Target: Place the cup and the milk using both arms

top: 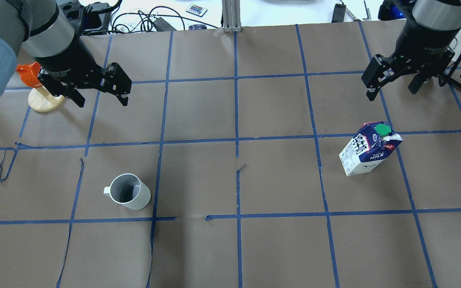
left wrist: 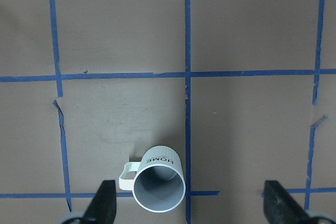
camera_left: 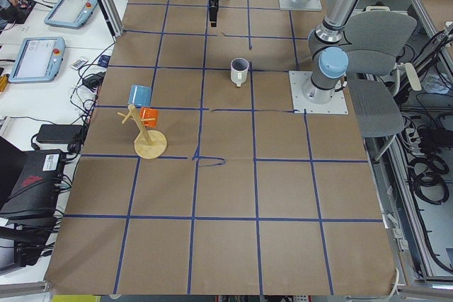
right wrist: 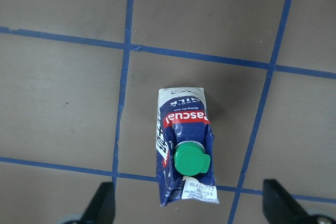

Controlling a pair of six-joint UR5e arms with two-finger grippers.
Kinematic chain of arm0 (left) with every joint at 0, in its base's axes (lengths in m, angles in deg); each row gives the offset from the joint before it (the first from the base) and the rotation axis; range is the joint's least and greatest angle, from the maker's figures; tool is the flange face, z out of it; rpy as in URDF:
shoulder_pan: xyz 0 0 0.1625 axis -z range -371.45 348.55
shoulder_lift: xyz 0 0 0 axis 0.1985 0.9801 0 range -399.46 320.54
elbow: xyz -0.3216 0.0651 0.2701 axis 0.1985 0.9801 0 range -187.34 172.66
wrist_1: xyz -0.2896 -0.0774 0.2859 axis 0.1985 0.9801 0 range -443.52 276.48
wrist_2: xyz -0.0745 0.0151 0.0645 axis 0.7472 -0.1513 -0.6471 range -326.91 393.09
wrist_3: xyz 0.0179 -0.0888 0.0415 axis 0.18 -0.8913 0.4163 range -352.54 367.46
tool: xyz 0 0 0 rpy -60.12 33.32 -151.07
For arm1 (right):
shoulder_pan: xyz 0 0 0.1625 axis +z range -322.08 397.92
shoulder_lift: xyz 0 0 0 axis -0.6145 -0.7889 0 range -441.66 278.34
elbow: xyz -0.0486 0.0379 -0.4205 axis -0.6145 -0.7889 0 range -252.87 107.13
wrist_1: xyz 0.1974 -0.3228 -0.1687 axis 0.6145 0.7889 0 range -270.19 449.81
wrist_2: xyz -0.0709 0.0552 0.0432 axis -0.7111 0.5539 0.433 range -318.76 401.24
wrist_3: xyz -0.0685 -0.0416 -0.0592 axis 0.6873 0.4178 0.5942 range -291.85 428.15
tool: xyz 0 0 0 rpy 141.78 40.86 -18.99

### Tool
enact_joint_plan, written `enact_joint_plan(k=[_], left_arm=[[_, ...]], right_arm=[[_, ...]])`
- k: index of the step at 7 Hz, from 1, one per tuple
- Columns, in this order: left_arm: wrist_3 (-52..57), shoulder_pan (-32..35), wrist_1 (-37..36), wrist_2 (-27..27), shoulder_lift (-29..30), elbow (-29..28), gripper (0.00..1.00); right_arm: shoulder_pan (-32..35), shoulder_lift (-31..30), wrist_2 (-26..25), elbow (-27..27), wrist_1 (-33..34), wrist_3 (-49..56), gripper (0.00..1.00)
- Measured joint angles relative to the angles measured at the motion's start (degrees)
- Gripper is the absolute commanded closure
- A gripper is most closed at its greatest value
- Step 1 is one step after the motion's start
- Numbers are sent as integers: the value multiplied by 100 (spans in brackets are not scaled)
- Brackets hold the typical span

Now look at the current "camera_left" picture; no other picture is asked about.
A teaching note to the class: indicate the white grey mug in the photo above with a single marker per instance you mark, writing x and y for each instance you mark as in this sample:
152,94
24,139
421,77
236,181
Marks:
239,71

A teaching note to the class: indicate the blue mug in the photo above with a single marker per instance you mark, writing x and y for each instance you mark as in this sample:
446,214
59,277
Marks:
140,96

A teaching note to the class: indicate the orange mug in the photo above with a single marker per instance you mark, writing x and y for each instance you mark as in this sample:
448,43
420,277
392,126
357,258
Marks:
149,116

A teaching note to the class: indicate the upper teach pendant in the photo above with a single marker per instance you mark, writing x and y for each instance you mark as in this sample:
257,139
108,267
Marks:
70,13

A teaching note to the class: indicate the teach pendant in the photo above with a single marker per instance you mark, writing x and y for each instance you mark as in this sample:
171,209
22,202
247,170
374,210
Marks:
70,13
38,60

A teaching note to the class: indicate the small remote control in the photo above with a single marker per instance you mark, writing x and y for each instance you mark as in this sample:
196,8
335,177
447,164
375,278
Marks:
80,62

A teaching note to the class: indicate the wooden mug tree stand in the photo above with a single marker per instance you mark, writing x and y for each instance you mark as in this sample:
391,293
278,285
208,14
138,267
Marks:
149,143

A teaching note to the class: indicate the grey office chair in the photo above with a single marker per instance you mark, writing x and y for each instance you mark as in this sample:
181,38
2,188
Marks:
374,40

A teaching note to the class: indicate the lower teach pendant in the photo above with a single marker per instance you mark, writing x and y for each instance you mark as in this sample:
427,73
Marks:
38,60

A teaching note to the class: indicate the black power adapter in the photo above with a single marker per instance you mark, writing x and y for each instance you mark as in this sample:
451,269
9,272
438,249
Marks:
58,133

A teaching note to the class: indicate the black computer case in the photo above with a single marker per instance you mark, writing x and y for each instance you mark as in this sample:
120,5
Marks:
29,185

